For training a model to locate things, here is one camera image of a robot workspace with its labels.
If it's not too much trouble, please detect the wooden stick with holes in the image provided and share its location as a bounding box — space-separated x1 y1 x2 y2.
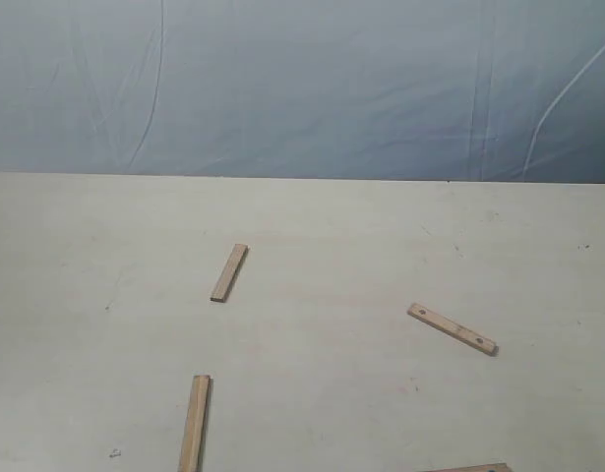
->
407 303 499 357

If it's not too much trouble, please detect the grey fabric backdrop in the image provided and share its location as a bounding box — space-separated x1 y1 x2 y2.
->
0 1 605 183

